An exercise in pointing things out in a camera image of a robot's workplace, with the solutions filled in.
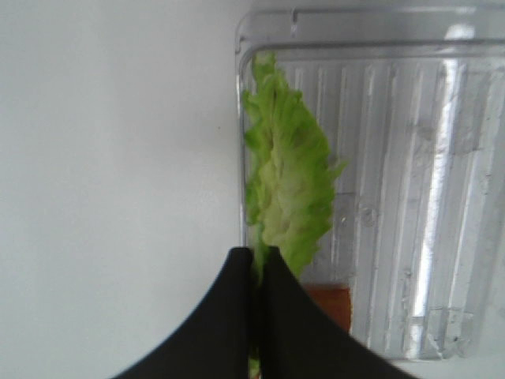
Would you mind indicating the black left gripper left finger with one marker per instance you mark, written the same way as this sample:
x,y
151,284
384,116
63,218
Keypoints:
x,y
213,341

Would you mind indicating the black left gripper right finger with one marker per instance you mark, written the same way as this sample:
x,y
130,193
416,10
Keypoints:
x,y
298,340

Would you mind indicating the bacon strip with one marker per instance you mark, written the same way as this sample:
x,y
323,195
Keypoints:
x,y
334,300

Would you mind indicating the green lettuce leaf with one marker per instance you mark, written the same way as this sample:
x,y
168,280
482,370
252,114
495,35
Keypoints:
x,y
290,190

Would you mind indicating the clear left plastic tray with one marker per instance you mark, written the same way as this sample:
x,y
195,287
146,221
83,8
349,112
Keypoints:
x,y
411,97

